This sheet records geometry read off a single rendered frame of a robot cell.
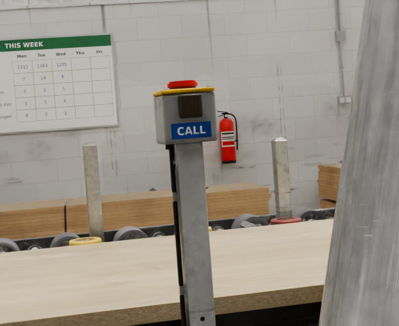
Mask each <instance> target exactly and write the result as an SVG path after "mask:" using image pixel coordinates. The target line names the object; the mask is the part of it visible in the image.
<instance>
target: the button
mask: <svg viewBox="0 0 399 326"><path fill-rule="evenodd" d="M196 86H198V83H197V82H196V81H195V80H183V81H171V82H169V84H168V85H167V87H168V88H169V89H182V88H193V87H196Z"/></svg>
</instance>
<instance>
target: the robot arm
mask: <svg viewBox="0 0 399 326"><path fill-rule="evenodd" d="M319 326H399V0H365V5H364V10H363V19H362V24H361V32H360V41H359V45H358V54H357V59H356V68H355V73H354V81H353V86H352V95H351V100H350V109H349V117H348V122H347V131H346V136H345V145H344V150H343V158H342V163H341V172H340V181H339V186H338V194H337V199H336V208H335V213H334V222H333V227H332V235H331V240H330V249H329V258H328V263H327V271H326V276H325V285H324V290H323V299H322V304H321V312H320V317H319Z"/></svg>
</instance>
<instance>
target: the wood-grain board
mask: <svg viewBox="0 0 399 326"><path fill-rule="evenodd" d="M333 222H334V219H325V220H318V221H307V222H300V223H288V224H275V225H269V226H256V227H250V228H238V229H231V230H219V231H212V232H209V235H210V252H211V270H212V279H213V297H214V305H215V315H218V314H227V313H233V312H243V311H249V310H259V309H269V308H274V307H284V306H290V305H300V304H306V303H315V302H320V301H322V299H323V290H324V285H325V276H326V271H327V263H328V258H329V249H330V240H331V235H332V227H333ZM171 320H181V312H180V294H179V284H178V270H177V253H176V243H175V235H169V236H162V237H150V238H143V239H132V240H125V241H113V242H106V243H94V244H81V245H75V246H62V247H56V248H44V249H37V250H25V251H18V252H6V253H0V326H131V325H140V324H146V323H156V322H161V321H171Z"/></svg>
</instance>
